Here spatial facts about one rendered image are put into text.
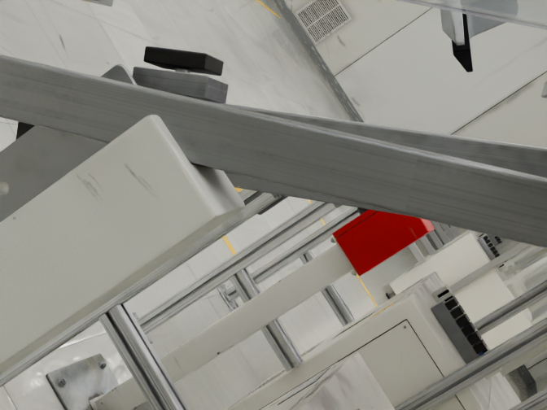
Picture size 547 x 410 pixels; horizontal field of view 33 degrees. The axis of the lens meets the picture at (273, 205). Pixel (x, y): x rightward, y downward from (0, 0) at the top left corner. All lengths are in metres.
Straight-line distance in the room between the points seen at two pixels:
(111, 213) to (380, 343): 1.74
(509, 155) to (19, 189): 0.36
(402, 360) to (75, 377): 0.75
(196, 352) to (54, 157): 1.17
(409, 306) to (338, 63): 7.70
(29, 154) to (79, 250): 0.26
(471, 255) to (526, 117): 4.27
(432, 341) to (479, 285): 3.26
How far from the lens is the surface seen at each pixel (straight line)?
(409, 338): 2.15
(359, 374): 1.33
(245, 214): 1.42
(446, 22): 0.70
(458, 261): 5.38
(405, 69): 9.61
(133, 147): 0.44
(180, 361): 1.85
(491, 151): 0.66
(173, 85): 0.68
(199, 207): 0.43
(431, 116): 9.54
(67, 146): 0.69
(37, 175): 0.70
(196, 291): 2.22
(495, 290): 5.39
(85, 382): 1.96
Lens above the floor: 0.94
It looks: 13 degrees down
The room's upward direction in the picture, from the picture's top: 56 degrees clockwise
